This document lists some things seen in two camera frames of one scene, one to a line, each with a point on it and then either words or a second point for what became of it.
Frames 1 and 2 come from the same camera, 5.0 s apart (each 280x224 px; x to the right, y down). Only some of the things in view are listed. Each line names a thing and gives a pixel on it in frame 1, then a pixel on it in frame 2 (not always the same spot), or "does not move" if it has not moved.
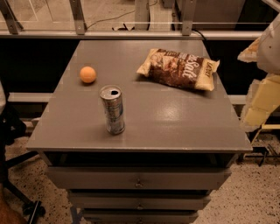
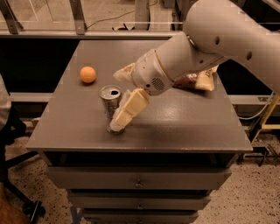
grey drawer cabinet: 139,131 does not move
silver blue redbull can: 111,97 does not move
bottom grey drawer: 139,216 does not move
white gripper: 270,49 -> 147,71
